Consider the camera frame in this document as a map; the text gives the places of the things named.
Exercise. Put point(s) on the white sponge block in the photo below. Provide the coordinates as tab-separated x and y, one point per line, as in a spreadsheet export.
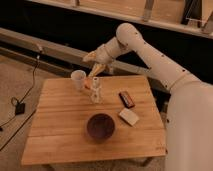
129	116

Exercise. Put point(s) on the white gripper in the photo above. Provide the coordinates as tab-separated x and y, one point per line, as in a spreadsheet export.
102	56

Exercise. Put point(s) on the black power adapter box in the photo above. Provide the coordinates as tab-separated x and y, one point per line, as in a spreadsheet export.
20	108

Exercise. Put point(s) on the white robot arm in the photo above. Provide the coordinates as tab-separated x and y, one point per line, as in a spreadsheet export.
189	139

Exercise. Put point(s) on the wooden table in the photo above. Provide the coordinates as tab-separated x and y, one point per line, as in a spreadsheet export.
58	131

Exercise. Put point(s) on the dark purple bowl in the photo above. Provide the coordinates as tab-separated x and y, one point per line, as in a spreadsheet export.
100	127

